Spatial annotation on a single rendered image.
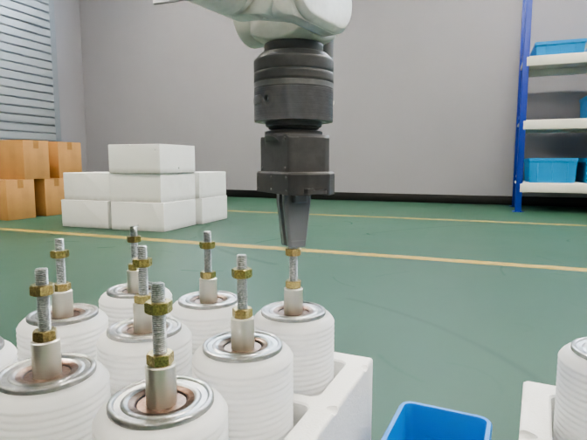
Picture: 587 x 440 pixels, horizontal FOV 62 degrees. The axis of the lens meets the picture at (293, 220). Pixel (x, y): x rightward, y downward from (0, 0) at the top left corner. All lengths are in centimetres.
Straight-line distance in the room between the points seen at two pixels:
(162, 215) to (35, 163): 150
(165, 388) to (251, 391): 10
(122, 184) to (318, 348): 280
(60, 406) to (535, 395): 46
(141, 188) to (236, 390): 279
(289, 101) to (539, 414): 40
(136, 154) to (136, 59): 401
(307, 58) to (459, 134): 494
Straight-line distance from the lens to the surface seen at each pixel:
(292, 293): 56
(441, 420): 68
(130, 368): 51
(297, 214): 54
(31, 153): 429
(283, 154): 52
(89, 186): 347
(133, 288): 69
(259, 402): 45
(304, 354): 55
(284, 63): 52
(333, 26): 53
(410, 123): 549
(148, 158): 312
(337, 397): 55
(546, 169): 473
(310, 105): 52
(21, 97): 684
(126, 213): 325
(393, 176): 550
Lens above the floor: 43
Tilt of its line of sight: 7 degrees down
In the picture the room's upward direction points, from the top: straight up
